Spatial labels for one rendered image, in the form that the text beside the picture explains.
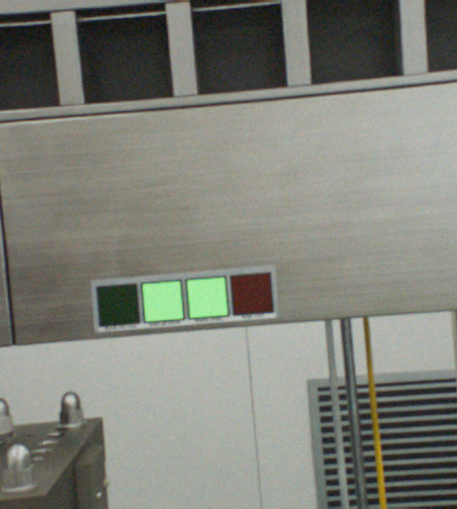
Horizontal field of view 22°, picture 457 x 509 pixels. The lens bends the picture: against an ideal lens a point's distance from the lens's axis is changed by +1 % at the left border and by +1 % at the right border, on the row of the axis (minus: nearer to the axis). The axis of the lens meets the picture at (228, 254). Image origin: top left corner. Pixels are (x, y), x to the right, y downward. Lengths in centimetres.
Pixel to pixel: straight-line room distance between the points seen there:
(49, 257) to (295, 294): 33
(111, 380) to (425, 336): 106
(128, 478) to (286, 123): 261
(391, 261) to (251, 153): 24
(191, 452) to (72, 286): 245
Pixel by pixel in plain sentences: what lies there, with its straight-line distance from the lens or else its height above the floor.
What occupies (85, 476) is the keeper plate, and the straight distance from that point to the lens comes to 141.
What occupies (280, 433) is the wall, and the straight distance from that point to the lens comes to 397.
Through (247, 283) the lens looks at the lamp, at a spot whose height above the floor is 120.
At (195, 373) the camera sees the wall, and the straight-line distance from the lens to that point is 394.
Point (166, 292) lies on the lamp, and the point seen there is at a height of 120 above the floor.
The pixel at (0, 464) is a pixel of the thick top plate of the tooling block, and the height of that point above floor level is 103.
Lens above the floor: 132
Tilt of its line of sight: 3 degrees down
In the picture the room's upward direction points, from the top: 5 degrees counter-clockwise
